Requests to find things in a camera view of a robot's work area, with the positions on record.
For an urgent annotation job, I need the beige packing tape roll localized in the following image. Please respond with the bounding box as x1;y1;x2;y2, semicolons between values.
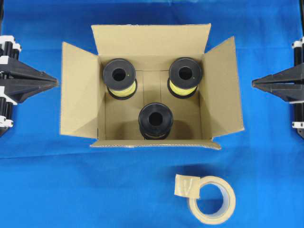
174;174;236;225

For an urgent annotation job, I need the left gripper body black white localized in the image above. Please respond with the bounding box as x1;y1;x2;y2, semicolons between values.
0;36;21;136

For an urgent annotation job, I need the black spool yellow wire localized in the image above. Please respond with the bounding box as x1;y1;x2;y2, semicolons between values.
103;58;138;100
167;57;202;99

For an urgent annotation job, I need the brown cardboard box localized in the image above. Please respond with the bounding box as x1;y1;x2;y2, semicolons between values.
60;24;244;149

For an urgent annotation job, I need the black spool yellow wire right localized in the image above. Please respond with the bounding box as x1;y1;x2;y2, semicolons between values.
167;57;202;99

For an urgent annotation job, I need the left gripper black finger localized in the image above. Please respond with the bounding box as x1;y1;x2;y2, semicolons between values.
0;79;58;103
0;56;57;82

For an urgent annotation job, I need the black spool front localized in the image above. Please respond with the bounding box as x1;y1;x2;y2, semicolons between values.
138;103;173;140

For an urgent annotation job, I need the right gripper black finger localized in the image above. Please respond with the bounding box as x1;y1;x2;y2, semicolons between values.
252;63;304;85
252;84;304;103

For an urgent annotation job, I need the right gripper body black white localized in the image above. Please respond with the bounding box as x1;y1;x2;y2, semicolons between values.
290;38;304;138

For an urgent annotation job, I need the black spool yellow wire left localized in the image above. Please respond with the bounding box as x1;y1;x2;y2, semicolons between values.
103;58;138;100

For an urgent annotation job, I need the blue table cloth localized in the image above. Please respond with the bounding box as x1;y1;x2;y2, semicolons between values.
0;0;304;228

